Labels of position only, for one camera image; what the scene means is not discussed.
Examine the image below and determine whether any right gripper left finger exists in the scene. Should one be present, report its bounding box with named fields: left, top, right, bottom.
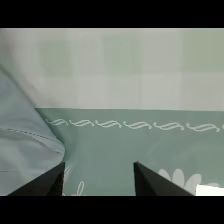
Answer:
left=7, top=161, right=66, bottom=197

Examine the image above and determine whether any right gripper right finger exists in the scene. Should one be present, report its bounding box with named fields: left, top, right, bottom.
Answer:
left=133, top=161, right=195, bottom=197

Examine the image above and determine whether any light blue shirt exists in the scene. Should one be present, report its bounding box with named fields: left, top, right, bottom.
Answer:
left=0, top=65, right=66, bottom=197

